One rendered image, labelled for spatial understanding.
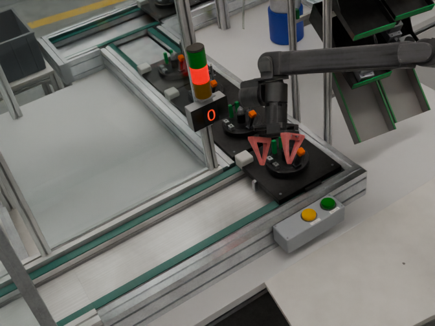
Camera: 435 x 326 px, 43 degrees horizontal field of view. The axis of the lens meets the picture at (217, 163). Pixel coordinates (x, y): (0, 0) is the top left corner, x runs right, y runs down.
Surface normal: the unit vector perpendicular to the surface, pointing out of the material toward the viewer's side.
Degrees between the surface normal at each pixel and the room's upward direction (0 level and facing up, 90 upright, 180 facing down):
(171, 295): 90
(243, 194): 0
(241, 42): 0
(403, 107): 45
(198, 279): 90
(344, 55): 55
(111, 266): 0
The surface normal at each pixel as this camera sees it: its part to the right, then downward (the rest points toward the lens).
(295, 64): -0.44, 0.16
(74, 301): -0.13, -0.75
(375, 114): 0.17, -0.12
